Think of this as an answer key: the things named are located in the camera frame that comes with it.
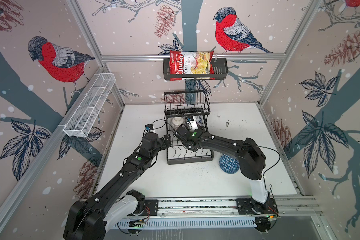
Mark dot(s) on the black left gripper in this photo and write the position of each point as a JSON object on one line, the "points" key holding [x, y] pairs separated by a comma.
{"points": [[167, 140]]}

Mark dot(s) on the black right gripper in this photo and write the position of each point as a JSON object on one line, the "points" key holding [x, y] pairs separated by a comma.
{"points": [[199, 131]]}

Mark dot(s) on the white red dotted bowl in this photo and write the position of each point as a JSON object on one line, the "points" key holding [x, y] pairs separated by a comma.
{"points": [[177, 122]]}

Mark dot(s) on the blue geometric patterned bowl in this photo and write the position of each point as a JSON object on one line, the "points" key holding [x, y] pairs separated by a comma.
{"points": [[228, 164]]}

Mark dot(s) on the orange and blue patterned bowl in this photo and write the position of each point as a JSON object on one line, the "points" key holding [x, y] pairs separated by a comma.
{"points": [[199, 121]]}

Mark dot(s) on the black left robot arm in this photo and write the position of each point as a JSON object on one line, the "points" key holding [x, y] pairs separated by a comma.
{"points": [[87, 220]]}

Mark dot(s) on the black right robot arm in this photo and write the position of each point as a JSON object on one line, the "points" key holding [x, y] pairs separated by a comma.
{"points": [[252, 160]]}

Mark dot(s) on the red cassava chips bag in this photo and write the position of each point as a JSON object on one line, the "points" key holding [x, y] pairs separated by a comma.
{"points": [[191, 63]]}

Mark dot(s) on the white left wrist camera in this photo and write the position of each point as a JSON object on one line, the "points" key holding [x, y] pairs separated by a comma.
{"points": [[149, 128]]}

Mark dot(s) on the black wire dish rack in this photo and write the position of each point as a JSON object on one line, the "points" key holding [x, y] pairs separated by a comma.
{"points": [[186, 113]]}

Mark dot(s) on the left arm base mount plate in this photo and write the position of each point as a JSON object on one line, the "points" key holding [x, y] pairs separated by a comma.
{"points": [[150, 208]]}

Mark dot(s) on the black wall shelf basket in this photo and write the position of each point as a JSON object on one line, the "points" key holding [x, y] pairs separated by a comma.
{"points": [[219, 66]]}

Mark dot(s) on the white wire mesh basket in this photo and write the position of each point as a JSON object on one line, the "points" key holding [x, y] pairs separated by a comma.
{"points": [[86, 113]]}

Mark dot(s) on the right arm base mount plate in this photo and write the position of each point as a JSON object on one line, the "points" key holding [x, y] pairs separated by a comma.
{"points": [[246, 207]]}

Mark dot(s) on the aluminium front rail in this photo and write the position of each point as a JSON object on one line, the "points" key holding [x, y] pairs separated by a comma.
{"points": [[288, 206]]}

